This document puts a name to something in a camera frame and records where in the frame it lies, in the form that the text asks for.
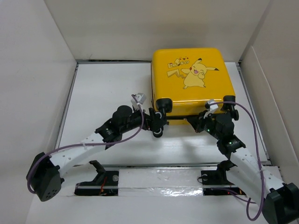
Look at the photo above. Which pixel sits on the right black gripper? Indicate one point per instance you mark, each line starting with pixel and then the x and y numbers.
pixel 197 122

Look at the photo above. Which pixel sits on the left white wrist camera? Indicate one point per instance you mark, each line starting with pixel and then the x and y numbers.
pixel 138 100

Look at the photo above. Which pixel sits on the yellow hard-shell suitcase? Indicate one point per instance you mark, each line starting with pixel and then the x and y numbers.
pixel 189 77

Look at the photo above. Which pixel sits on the metal rail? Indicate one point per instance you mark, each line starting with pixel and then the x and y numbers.
pixel 162 166

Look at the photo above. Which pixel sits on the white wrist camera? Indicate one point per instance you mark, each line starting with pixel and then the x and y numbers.
pixel 211 106
pixel 138 100

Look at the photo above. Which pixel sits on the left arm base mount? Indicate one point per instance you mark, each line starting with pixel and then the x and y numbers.
pixel 105 183

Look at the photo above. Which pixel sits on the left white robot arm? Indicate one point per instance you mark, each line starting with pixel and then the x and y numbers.
pixel 45 176

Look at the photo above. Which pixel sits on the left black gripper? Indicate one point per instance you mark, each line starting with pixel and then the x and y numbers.
pixel 151 122

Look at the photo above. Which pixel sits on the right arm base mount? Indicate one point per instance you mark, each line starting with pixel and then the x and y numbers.
pixel 215 181

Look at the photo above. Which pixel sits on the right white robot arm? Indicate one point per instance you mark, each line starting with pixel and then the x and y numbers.
pixel 279 202

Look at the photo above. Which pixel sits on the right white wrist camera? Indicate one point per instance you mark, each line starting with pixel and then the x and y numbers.
pixel 211 106

